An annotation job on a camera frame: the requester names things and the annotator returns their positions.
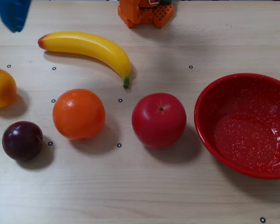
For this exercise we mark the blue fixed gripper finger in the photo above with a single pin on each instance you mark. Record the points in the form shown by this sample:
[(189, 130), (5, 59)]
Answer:
[(12, 14)]

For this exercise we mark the yellow-orange toy peach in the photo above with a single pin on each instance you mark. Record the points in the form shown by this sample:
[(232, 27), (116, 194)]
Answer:
[(1, 88)]

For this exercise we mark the orange robot base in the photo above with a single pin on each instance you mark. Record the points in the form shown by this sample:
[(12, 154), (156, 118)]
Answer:
[(130, 14)]

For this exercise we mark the red speckled enamel bowl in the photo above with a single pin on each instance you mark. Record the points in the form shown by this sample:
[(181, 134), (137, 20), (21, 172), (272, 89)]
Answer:
[(242, 140)]

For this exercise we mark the yellow toy banana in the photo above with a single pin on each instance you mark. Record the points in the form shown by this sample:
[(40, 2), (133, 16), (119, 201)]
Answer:
[(88, 45)]

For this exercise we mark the toy orange fruit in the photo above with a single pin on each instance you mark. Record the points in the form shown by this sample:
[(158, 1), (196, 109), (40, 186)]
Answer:
[(79, 114)]

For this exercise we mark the dark purple toy plum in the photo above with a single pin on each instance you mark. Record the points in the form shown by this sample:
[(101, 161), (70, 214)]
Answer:
[(22, 141)]

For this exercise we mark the red toy apple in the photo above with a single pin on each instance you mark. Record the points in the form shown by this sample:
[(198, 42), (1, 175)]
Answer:
[(158, 123)]

